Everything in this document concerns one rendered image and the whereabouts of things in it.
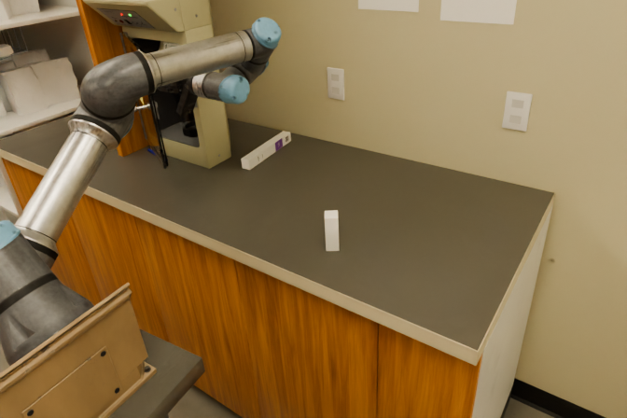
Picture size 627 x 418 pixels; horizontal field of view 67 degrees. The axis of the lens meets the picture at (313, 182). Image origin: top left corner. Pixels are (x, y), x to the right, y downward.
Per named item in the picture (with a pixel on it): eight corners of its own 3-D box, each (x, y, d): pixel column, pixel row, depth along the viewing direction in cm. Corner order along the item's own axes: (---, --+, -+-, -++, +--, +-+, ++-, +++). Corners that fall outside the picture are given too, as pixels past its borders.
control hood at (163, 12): (120, 24, 160) (113, -7, 156) (185, 31, 144) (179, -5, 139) (90, 31, 152) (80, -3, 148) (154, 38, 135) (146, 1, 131)
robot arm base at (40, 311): (20, 363, 71) (-22, 312, 71) (9, 377, 82) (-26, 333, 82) (105, 300, 82) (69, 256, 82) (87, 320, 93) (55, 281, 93)
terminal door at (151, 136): (148, 139, 180) (122, 31, 160) (167, 170, 156) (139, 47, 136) (146, 140, 179) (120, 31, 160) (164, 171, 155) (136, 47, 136)
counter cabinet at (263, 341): (165, 242, 292) (130, 102, 249) (509, 400, 185) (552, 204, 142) (62, 308, 245) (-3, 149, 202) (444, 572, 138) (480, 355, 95)
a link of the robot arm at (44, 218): (-51, 291, 83) (95, 61, 107) (-34, 301, 96) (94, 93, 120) (20, 314, 86) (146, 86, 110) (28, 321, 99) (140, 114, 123)
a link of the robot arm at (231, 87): (256, 92, 130) (237, 111, 125) (227, 87, 135) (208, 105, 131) (246, 68, 124) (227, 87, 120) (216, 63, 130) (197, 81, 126)
